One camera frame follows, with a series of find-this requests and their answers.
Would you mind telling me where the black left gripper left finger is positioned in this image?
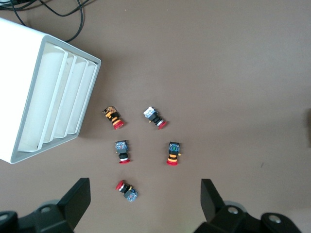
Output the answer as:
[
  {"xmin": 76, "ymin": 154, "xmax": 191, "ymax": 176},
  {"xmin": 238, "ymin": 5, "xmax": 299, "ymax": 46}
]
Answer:
[{"xmin": 26, "ymin": 178, "xmax": 91, "ymax": 233}]

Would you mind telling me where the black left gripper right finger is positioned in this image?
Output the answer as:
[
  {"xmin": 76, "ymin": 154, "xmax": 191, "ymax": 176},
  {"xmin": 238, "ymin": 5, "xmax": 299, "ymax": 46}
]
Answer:
[{"xmin": 194, "ymin": 179, "xmax": 247, "ymax": 233}]

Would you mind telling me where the red mushroom button blue block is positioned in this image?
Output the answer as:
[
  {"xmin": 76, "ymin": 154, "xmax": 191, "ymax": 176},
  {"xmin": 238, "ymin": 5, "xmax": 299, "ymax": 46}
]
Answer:
[
  {"xmin": 115, "ymin": 180, "xmax": 139, "ymax": 203},
  {"xmin": 114, "ymin": 140, "xmax": 132, "ymax": 165}
]

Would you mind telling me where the red mushroom button orange block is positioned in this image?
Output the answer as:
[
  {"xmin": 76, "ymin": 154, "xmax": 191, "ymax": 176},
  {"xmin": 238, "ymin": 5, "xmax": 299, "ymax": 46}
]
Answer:
[{"xmin": 102, "ymin": 105, "xmax": 125, "ymax": 131}]

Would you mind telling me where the red mushroom button white block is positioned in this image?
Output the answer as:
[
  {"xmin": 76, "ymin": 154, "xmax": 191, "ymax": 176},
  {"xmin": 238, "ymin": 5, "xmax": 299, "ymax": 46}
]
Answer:
[{"xmin": 143, "ymin": 106, "xmax": 168, "ymax": 130}]

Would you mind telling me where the white compartment organizer box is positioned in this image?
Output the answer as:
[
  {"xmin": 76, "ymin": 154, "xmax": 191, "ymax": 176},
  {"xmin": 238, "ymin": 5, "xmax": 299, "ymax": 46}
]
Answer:
[{"xmin": 0, "ymin": 17, "xmax": 103, "ymax": 166}]

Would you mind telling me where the red mushroom button orange ring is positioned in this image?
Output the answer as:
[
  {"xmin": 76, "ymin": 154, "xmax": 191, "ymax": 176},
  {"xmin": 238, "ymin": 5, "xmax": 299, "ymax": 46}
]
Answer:
[{"xmin": 166, "ymin": 141, "xmax": 184, "ymax": 167}]

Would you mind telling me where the black cable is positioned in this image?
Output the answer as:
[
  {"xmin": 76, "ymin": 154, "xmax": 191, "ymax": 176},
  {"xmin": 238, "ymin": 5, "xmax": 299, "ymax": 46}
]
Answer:
[
  {"xmin": 0, "ymin": 0, "xmax": 82, "ymax": 26},
  {"xmin": 65, "ymin": 0, "xmax": 85, "ymax": 43}
]

